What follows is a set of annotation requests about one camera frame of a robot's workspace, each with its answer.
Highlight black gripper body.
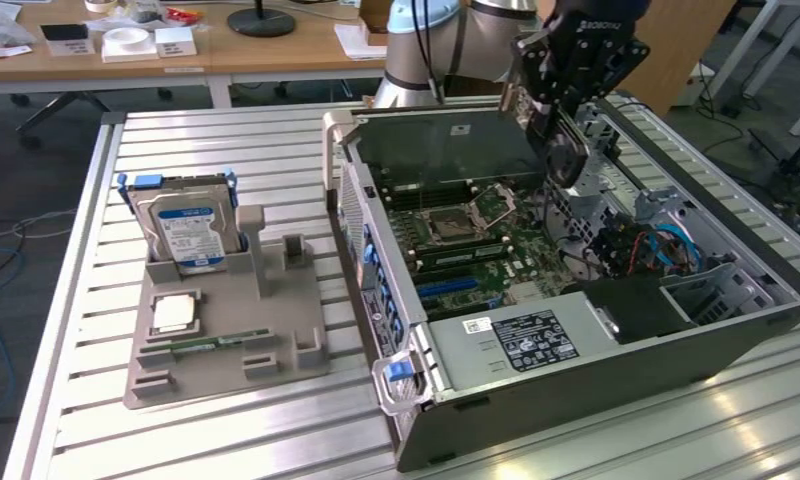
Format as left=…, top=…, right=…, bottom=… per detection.
left=542, top=0, right=652, bottom=104

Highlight graphics card with metal bracket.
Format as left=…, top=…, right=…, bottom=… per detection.
left=497, top=74, right=589, bottom=189

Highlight wooden cabinet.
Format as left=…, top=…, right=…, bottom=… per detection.
left=532, top=0, right=739, bottom=115

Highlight brown cardboard box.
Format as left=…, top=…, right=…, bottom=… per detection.
left=358, top=0, right=392, bottom=34

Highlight white papers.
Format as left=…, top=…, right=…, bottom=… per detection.
left=332, top=22, right=392, bottom=61

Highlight metal socket cover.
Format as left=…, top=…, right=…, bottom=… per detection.
left=465, top=182, right=518, bottom=226

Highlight silver metal drive cage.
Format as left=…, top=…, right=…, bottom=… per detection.
left=544, top=102, right=701, bottom=261

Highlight black RAM slot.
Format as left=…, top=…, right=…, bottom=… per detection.
left=385, top=192, right=474, bottom=210
left=380, top=180, right=472, bottom=199

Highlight CPU socket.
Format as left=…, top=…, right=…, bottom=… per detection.
left=425, top=207, right=481, bottom=246

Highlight green motherboard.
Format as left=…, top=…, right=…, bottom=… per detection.
left=372, top=169, right=588, bottom=321

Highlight black RAM stick white label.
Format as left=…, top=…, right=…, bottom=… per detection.
left=416, top=242, right=512, bottom=271

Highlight black round lamp base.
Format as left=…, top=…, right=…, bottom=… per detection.
left=225, top=0, right=298, bottom=39

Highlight blue expansion slot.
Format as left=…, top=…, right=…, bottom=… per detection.
left=416, top=276, right=480, bottom=297

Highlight silver disk bay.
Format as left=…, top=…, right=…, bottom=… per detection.
left=657, top=259, right=779, bottom=327

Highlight black plastic shroud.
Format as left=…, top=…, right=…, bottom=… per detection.
left=576, top=277, right=699, bottom=346

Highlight plain white box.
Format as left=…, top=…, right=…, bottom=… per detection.
left=153, top=26, right=197, bottom=59

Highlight clear bag dark content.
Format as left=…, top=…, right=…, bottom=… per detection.
left=82, top=7, right=167, bottom=31

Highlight flat white box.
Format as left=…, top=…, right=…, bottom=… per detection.
left=99, top=27, right=161, bottom=64

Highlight grey power supply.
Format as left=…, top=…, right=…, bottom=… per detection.
left=412, top=292, right=625, bottom=396

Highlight white tape roll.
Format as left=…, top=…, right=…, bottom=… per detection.
left=105, top=28, right=149, bottom=50

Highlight hard disk in blue caddy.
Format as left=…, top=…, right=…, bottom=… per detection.
left=114, top=169, right=249, bottom=275

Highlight grey parts rack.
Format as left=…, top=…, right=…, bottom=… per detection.
left=119, top=202, right=333, bottom=412

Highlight open dark PC case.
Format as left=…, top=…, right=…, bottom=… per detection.
left=322, top=94, right=800, bottom=474

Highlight white box black top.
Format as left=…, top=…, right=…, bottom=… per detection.
left=38, top=23, right=97, bottom=57

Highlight wooden desk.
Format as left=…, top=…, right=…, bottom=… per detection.
left=0, top=0, right=578, bottom=109

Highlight silver CPU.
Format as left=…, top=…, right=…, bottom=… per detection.
left=150, top=294, right=195, bottom=332

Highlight green RAM stick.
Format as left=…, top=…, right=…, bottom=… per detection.
left=165, top=332, right=268, bottom=354

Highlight crumpled plastic bag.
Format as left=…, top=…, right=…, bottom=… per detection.
left=0, top=0, right=38, bottom=46

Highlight black cable to case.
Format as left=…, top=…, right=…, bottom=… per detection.
left=605, top=89, right=648, bottom=109

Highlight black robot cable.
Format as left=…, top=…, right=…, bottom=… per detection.
left=409, top=0, right=446, bottom=101

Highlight blue wire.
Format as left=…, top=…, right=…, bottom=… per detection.
left=642, top=223, right=705, bottom=275

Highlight grey floor cable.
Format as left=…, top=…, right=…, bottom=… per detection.
left=0, top=209, right=78, bottom=240

